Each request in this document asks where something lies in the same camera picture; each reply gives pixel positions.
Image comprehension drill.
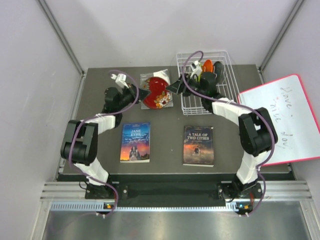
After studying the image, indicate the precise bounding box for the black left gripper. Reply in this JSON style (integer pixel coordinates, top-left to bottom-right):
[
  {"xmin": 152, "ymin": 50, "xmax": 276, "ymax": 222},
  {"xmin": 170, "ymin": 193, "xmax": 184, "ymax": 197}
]
[{"xmin": 116, "ymin": 82, "xmax": 150, "ymax": 111}]

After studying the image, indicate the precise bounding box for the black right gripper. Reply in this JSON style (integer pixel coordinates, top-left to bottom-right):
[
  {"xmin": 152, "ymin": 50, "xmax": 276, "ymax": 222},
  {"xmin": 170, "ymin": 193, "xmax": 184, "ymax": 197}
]
[{"xmin": 166, "ymin": 73, "xmax": 207, "ymax": 99}]

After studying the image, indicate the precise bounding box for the red floral plate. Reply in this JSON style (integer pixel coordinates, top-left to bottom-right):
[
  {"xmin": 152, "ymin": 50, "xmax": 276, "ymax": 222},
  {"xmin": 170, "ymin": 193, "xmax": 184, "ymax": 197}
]
[{"xmin": 142, "ymin": 76, "xmax": 172, "ymax": 110}]

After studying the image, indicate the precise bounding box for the lime green plate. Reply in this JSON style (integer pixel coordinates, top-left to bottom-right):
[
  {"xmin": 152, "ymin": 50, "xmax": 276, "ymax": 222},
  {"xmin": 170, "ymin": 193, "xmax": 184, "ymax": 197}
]
[{"xmin": 194, "ymin": 60, "xmax": 203, "ymax": 82}]

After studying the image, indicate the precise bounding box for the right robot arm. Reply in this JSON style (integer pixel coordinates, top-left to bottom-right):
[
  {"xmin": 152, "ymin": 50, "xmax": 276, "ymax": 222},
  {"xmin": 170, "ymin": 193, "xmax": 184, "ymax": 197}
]
[{"xmin": 166, "ymin": 71, "xmax": 278, "ymax": 198}]

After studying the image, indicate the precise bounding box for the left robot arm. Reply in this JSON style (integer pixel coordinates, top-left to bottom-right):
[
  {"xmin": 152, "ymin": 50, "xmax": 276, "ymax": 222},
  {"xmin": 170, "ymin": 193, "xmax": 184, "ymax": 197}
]
[{"xmin": 60, "ymin": 83, "xmax": 151, "ymax": 199}]

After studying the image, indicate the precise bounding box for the Canon setup guide booklet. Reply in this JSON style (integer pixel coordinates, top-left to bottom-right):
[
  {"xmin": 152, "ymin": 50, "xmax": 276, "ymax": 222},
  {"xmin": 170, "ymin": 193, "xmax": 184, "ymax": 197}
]
[{"xmin": 140, "ymin": 69, "xmax": 173, "ymax": 110}]

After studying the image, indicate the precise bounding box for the orange plate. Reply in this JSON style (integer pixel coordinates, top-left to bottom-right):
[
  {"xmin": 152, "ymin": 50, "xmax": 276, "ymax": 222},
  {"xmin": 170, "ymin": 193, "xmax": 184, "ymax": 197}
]
[{"xmin": 202, "ymin": 59, "xmax": 214, "ymax": 73}]

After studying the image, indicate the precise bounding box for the Jane Eyre book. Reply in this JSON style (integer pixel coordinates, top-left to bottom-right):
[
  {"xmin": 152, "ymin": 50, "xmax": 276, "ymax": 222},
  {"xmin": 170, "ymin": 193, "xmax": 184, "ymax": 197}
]
[{"xmin": 120, "ymin": 122, "xmax": 151, "ymax": 163}]

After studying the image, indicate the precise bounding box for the black plate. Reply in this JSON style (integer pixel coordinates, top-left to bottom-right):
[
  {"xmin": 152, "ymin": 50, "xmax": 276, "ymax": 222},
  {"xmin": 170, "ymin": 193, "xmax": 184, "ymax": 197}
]
[{"xmin": 213, "ymin": 61, "xmax": 225, "ymax": 83}]

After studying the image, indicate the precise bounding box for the Tale of Two Cities book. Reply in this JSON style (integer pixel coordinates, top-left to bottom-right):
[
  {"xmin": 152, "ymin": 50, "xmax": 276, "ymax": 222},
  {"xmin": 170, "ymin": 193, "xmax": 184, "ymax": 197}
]
[{"xmin": 182, "ymin": 126, "xmax": 215, "ymax": 168}]

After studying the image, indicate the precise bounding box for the pink framed whiteboard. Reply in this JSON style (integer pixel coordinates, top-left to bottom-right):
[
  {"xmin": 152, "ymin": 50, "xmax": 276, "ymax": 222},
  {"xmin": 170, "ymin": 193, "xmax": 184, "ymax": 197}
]
[{"xmin": 238, "ymin": 74, "xmax": 320, "ymax": 166}]

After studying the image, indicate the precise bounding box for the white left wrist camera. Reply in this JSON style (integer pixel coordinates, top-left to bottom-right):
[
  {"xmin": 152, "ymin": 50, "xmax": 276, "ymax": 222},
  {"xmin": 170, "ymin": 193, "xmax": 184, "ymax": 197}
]
[{"xmin": 111, "ymin": 73, "xmax": 128, "ymax": 89}]

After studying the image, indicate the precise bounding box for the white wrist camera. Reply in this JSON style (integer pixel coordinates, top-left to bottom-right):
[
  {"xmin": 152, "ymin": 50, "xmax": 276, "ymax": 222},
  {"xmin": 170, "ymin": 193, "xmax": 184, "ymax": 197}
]
[
  {"xmin": 190, "ymin": 60, "xmax": 202, "ymax": 79},
  {"xmin": 111, "ymin": 73, "xmax": 128, "ymax": 89}
]

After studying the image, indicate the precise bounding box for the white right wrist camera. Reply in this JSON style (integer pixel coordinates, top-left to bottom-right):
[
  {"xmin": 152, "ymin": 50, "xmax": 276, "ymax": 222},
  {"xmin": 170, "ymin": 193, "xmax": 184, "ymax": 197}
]
[{"xmin": 190, "ymin": 60, "xmax": 202, "ymax": 79}]

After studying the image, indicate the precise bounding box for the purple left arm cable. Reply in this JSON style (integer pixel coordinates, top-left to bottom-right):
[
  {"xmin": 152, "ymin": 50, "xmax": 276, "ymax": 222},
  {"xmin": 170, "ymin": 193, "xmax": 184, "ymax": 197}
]
[{"xmin": 67, "ymin": 69, "xmax": 141, "ymax": 217}]

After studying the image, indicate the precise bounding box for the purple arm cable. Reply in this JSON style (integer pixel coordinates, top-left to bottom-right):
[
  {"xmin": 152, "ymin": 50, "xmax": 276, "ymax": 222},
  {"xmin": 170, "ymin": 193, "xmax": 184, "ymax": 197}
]
[
  {"xmin": 181, "ymin": 50, "xmax": 277, "ymax": 217},
  {"xmin": 67, "ymin": 69, "xmax": 141, "ymax": 217}
]

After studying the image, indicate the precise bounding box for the white wire dish rack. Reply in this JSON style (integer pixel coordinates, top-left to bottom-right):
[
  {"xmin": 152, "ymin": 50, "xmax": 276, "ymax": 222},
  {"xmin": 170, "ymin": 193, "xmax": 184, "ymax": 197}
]
[{"xmin": 176, "ymin": 50, "xmax": 240, "ymax": 116}]

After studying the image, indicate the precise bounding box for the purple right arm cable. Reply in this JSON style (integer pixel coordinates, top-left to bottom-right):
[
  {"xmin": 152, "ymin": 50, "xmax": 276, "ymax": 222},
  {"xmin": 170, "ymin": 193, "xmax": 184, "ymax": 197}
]
[{"xmin": 181, "ymin": 50, "xmax": 277, "ymax": 217}]

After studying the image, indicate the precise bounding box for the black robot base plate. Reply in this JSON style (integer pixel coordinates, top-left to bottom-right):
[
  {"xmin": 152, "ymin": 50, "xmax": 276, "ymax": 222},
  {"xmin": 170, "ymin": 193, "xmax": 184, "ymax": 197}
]
[{"xmin": 84, "ymin": 181, "xmax": 263, "ymax": 200}]

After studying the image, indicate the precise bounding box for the aluminium front rail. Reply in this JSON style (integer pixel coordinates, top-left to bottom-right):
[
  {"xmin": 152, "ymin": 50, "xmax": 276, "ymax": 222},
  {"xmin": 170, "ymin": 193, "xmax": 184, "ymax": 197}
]
[{"xmin": 40, "ymin": 180, "xmax": 312, "ymax": 213}]

